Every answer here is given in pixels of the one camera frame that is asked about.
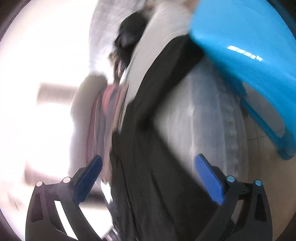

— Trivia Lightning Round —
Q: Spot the black coat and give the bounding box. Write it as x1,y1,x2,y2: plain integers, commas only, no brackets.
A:
109,35,217,240

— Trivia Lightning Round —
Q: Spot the grey checked bed mattress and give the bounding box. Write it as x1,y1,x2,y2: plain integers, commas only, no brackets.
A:
90,1,248,181

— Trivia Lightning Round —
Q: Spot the stack of folded quilts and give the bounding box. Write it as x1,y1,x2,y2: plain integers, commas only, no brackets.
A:
87,84,128,184

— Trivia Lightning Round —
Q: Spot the grey pillow on top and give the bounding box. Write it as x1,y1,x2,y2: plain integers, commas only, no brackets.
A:
69,74,107,176

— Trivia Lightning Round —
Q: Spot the blue plastic stool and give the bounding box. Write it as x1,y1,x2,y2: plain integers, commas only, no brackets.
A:
190,1,295,160

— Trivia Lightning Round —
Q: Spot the black jacket near headboard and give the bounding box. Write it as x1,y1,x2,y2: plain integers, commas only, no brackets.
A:
108,11,147,82

